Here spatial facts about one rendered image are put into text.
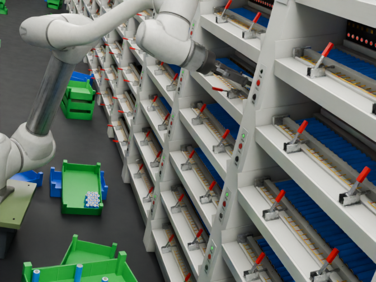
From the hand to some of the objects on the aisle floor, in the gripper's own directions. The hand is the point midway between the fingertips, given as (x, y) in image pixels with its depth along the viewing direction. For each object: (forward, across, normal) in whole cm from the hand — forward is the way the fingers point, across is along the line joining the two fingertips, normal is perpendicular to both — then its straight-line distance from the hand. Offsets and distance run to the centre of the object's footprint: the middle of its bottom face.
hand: (251, 83), depth 162 cm
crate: (-8, +94, +100) cm, 137 cm away
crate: (-41, +115, +114) cm, 167 cm away
